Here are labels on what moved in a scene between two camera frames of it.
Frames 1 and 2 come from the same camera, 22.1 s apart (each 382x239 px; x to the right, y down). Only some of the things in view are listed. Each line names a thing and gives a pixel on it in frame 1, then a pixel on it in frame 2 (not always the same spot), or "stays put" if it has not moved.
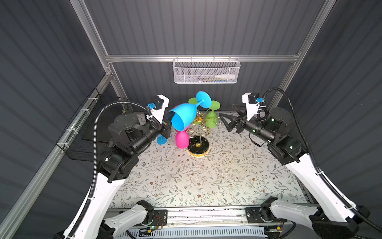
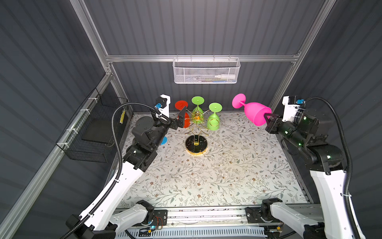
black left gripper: x=164 y=127 → x=178 y=122
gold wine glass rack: x=198 y=146 stays put
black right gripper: x=240 y=120 → x=269 y=128
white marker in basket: x=225 y=76 stays put
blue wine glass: x=185 y=114 → x=164 y=140
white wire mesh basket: x=206 y=70 stays put
